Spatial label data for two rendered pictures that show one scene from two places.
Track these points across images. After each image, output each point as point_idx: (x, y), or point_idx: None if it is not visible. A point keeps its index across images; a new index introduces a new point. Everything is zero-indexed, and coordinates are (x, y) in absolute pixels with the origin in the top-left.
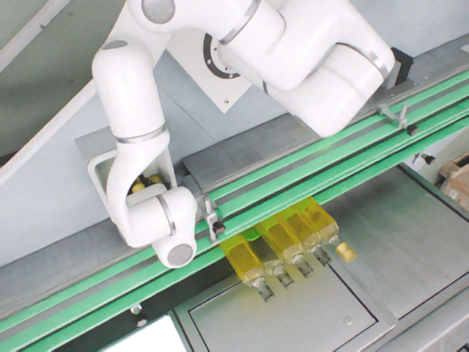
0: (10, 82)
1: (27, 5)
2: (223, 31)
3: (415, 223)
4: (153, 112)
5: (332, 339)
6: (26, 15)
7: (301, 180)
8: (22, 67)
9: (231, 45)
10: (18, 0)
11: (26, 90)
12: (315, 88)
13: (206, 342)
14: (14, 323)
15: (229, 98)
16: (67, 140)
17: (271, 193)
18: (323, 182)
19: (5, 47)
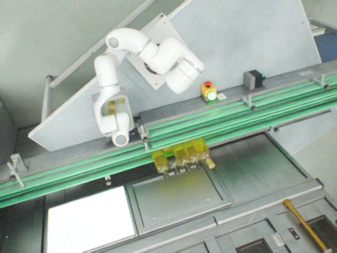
0: (76, 79)
1: (89, 45)
2: (136, 51)
3: (264, 162)
4: (112, 78)
5: (197, 205)
6: (88, 49)
7: (197, 128)
8: (82, 72)
9: (139, 56)
10: (86, 42)
11: (82, 83)
12: (171, 73)
13: (137, 198)
14: (56, 171)
15: (158, 83)
16: (88, 95)
17: (180, 133)
18: (207, 130)
19: (76, 61)
